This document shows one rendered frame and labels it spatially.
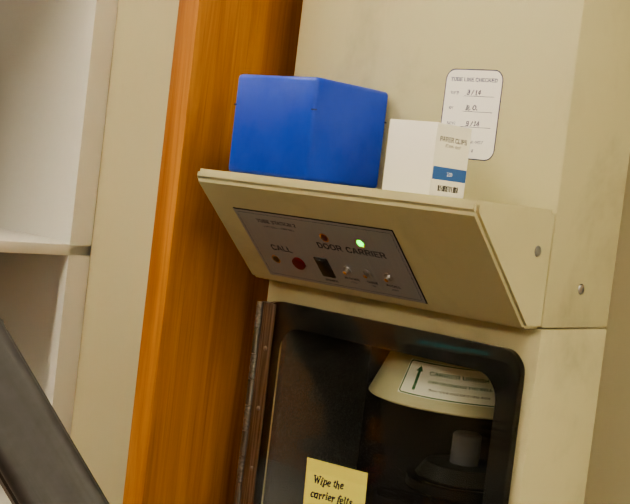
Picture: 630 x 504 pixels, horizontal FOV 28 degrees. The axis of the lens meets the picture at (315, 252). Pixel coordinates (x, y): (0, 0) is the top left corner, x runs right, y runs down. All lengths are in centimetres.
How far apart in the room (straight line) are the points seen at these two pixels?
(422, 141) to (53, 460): 39
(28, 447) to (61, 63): 144
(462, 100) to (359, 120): 9
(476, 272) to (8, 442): 39
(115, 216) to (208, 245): 87
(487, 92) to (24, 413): 48
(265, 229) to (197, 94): 16
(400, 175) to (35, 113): 135
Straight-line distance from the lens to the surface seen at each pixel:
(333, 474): 119
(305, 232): 112
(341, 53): 122
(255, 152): 113
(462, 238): 100
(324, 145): 110
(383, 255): 107
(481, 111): 111
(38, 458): 90
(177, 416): 128
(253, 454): 126
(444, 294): 107
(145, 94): 210
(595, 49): 109
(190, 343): 127
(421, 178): 104
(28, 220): 231
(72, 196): 215
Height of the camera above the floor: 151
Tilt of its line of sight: 3 degrees down
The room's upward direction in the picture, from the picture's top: 7 degrees clockwise
